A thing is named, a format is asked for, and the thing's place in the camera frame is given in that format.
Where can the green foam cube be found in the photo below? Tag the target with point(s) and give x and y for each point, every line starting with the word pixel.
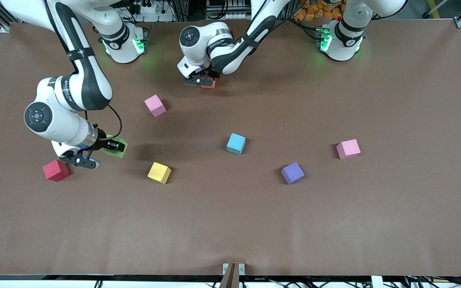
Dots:
pixel 121 154

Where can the orange foam cube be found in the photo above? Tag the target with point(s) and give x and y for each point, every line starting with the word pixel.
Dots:
pixel 209 84

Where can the yellow foam cube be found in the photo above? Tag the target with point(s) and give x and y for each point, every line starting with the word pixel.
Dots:
pixel 159 172

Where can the blue foam cube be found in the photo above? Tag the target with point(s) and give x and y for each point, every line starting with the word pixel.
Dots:
pixel 236 143

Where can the purple foam cube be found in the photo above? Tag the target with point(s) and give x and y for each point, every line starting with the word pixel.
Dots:
pixel 293 172

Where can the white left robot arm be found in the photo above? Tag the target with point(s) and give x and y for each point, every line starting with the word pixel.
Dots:
pixel 198 40

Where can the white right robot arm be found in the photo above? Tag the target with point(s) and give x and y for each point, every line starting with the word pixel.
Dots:
pixel 94 88

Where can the red foam cube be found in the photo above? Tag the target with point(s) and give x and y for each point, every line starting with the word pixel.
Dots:
pixel 56 170

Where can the pink foam cube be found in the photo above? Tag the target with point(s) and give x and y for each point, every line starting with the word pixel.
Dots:
pixel 155 105
pixel 348 148

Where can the white socket bar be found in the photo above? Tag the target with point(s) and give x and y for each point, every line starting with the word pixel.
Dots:
pixel 226 16

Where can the white power strip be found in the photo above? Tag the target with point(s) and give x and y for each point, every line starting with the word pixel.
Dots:
pixel 154 12

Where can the pile of orange packets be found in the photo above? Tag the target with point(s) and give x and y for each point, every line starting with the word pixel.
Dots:
pixel 314 10

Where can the metal bracket with brown pole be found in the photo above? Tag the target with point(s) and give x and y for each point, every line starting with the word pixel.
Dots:
pixel 232 276

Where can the white table leg post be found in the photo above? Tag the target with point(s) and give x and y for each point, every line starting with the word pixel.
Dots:
pixel 376 282

